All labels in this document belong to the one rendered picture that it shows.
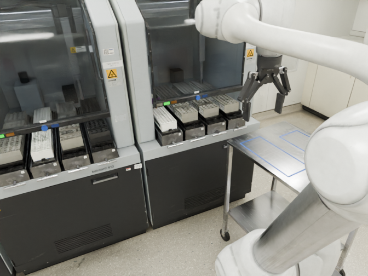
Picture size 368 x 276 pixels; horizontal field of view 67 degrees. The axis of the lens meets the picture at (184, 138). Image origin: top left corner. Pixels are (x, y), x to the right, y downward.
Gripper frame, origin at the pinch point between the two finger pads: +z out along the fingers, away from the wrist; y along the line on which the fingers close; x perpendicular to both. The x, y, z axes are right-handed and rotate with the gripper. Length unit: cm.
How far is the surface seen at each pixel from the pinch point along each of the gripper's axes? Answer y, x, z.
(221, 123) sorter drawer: 24, 66, 41
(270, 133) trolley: 40, 38, 38
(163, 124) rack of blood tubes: -14, 70, 34
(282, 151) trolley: 34, 21, 38
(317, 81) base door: 219, 165, 76
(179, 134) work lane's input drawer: -5, 66, 41
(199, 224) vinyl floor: 6, 62, 120
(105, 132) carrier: -47, 73, 33
